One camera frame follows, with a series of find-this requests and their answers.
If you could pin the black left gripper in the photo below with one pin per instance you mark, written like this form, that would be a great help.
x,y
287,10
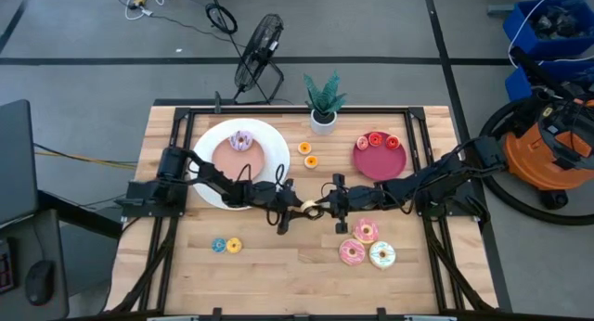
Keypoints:
x,y
284,199

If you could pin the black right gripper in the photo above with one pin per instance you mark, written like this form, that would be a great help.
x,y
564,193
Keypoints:
x,y
357,198

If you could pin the large pink sprinkled donut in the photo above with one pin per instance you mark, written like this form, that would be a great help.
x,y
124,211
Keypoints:
x,y
357,233

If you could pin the small chocolate donut orange underside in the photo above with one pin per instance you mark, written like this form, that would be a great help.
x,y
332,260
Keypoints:
x,y
307,163

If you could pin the large pink white-drizzle donut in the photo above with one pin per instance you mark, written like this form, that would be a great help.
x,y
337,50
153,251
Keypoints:
x,y
344,253

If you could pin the small pink frosted donut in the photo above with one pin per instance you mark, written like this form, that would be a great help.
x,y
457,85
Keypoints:
x,y
359,145

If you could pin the large white blue-drizzle donut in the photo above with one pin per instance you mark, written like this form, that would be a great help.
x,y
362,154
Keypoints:
x,y
374,257

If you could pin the small red frosted donut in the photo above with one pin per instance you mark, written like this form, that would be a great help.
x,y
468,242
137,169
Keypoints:
x,y
371,140
389,144

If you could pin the small blue frosted donut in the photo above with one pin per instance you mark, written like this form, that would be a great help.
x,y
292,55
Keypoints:
x,y
215,247

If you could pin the large purple frosted donut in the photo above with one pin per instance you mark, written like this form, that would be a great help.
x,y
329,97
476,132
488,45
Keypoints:
x,y
233,141

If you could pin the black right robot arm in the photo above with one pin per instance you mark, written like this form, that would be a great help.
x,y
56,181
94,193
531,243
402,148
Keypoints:
x,y
441,172

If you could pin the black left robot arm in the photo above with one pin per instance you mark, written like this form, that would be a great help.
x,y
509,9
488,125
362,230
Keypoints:
x,y
209,172

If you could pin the dark pink round plate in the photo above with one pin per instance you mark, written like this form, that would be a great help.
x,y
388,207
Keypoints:
x,y
378,165

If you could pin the white woven round placemat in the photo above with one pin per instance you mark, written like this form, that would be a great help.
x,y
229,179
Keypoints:
x,y
274,145

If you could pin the pink bowl on mat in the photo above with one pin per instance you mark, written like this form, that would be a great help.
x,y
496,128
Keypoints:
x,y
232,165

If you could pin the white cylindrical plant pot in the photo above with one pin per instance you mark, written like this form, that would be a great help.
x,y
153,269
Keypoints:
x,y
315,126

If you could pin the green snake plant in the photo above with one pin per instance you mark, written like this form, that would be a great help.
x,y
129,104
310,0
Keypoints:
x,y
325,96

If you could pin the black floor fan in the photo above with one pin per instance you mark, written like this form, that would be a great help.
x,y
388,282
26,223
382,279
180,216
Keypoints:
x,y
260,38

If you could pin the orange shop vacuum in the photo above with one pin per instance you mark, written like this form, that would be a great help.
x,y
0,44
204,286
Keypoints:
x,y
533,158
520,213

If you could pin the blue storage bin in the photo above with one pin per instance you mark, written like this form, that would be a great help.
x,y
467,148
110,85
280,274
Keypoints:
x,y
517,84
515,29

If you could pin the black vacuum wand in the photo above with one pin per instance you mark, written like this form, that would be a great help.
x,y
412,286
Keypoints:
x,y
533,70

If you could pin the dark grey desk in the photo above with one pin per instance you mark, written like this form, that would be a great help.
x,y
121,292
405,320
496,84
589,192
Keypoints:
x,y
46,242

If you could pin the black computer mouse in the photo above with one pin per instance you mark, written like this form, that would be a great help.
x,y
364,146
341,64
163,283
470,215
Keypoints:
x,y
39,284

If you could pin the grey laptop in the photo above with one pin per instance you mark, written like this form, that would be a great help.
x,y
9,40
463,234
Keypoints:
x,y
16,163

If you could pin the black keyboard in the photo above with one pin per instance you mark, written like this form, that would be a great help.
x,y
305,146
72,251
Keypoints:
x,y
5,270

